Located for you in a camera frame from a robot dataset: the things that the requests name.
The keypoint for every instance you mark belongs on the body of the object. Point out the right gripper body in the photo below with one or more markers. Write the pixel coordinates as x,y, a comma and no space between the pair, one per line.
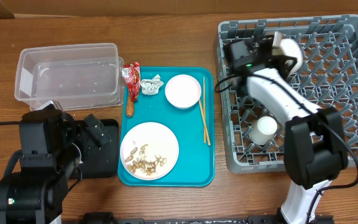
275,61

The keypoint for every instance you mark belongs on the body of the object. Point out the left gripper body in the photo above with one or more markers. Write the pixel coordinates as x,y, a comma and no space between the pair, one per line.
84,142

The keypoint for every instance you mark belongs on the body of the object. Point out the pale green bowl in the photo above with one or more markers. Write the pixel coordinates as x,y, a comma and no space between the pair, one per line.
291,49

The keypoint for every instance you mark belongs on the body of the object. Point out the wooden chopstick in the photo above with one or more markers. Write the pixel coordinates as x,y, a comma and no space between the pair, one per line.
205,128
203,103

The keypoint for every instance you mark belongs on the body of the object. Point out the red snack wrapper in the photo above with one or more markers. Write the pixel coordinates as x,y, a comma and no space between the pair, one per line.
131,76

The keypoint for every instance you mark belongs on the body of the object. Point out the white paper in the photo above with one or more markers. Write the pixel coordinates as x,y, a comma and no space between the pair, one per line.
151,86

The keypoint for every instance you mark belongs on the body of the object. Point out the white paper cup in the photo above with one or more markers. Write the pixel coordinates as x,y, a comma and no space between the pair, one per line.
263,130

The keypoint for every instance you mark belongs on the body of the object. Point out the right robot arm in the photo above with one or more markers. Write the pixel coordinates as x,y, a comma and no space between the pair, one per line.
314,153

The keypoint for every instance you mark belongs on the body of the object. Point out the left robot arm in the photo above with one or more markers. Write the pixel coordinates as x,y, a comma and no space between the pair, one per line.
54,149

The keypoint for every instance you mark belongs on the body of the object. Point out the black tray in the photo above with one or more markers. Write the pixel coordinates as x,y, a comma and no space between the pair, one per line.
98,161

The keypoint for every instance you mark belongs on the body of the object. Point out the orange carrot piece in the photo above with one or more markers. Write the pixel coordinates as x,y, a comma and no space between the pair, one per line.
130,108

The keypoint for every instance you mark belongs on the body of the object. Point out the clear plastic bin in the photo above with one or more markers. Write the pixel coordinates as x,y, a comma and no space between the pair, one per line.
79,76

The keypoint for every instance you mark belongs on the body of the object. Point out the white plate with scraps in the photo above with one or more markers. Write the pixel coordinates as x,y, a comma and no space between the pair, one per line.
149,151

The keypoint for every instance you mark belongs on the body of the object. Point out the grey dish rack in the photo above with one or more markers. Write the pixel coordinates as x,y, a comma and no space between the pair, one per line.
327,77

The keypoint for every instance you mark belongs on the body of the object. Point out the teal serving tray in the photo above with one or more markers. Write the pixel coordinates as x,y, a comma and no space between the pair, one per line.
196,161

